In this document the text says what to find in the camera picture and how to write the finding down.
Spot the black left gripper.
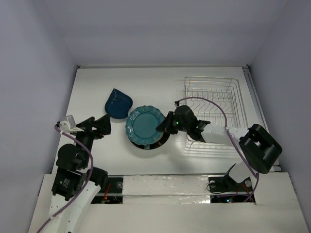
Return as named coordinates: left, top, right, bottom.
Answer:
left=72, top=112, right=111, bottom=166

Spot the dark rimmed beige plate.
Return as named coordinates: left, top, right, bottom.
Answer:
left=131, top=133, right=170, bottom=150

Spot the dark blue leaf-shaped plate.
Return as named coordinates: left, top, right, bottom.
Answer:
left=104, top=88, right=133, bottom=119

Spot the dark green scalloped plate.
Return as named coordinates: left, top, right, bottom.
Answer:
left=125, top=105, right=165, bottom=146

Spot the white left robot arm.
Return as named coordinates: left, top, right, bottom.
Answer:
left=43, top=114, right=111, bottom=233

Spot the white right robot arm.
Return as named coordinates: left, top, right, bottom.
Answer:
left=156, top=105, right=282, bottom=194

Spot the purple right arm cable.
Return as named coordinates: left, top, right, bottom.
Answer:
left=173, top=97, right=260, bottom=203

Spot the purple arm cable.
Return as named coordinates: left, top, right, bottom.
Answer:
left=38, top=125, right=94, bottom=233
left=173, top=97, right=260, bottom=203

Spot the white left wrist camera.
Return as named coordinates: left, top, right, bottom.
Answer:
left=56, top=115, right=84, bottom=133

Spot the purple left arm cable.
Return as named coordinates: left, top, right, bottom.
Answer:
left=38, top=125, right=94, bottom=233

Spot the wire dish rack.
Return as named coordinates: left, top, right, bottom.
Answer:
left=184, top=76, right=249, bottom=148

